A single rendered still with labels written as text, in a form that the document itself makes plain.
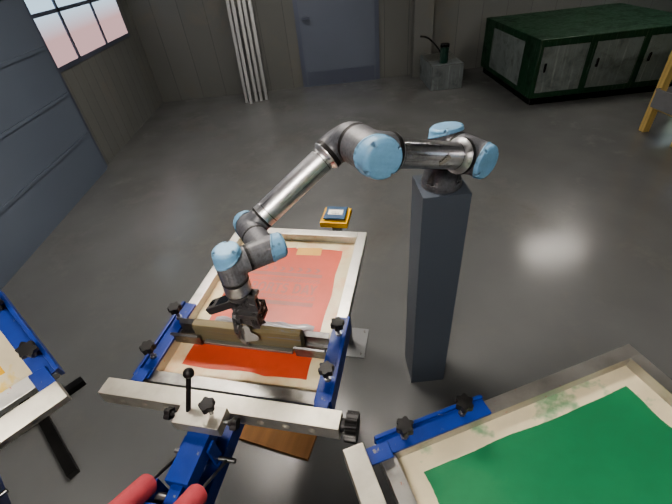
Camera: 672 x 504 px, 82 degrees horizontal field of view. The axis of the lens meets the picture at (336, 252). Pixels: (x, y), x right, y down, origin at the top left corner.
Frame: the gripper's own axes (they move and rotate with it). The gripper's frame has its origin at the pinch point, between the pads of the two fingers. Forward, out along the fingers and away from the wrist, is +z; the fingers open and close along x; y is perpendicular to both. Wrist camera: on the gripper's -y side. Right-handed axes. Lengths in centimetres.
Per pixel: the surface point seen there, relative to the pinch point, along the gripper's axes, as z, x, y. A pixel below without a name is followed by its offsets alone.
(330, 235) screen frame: 3, 57, 14
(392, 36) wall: 39, 652, -9
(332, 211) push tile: 5, 78, 10
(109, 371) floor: 102, 37, -133
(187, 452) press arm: -2.4, -36.9, -0.6
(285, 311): 6.2, 16.5, 6.0
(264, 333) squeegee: -3.8, -1.4, 6.6
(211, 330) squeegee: -2.6, -1.4, -11.3
